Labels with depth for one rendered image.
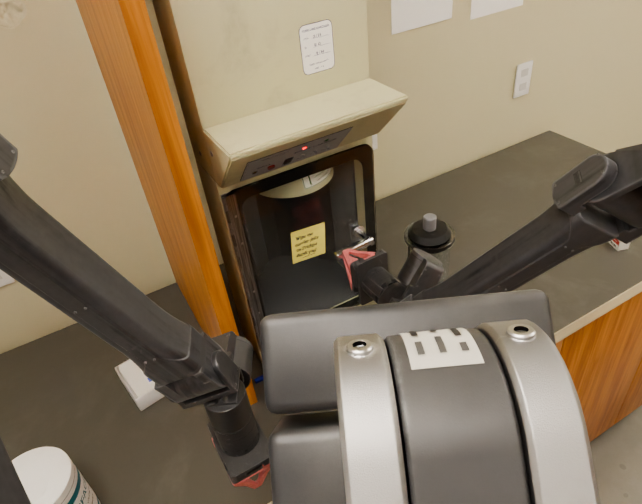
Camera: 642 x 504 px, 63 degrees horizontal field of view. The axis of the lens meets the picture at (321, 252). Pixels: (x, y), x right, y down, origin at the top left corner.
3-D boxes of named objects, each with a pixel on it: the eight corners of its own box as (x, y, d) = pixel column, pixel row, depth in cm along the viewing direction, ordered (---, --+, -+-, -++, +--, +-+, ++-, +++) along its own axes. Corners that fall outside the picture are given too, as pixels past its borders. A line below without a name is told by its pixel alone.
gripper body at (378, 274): (381, 246, 97) (406, 266, 91) (383, 287, 103) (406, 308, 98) (352, 260, 94) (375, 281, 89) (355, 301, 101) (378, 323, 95)
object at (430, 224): (401, 234, 116) (401, 210, 112) (439, 225, 118) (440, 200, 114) (418, 258, 109) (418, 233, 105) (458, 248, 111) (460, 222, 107)
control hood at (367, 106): (214, 183, 89) (200, 129, 83) (372, 128, 100) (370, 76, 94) (240, 213, 80) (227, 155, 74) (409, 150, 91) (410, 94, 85)
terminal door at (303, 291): (261, 348, 115) (223, 192, 90) (377, 293, 125) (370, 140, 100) (263, 350, 114) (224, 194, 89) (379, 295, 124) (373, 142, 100)
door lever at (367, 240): (325, 250, 108) (323, 241, 106) (364, 233, 111) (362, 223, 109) (338, 264, 104) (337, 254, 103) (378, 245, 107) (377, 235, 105)
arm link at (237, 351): (154, 387, 64) (214, 366, 62) (171, 319, 73) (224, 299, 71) (207, 436, 71) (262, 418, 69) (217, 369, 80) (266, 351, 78)
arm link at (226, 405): (196, 409, 65) (241, 405, 65) (204, 366, 71) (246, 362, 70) (209, 440, 69) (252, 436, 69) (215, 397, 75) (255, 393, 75)
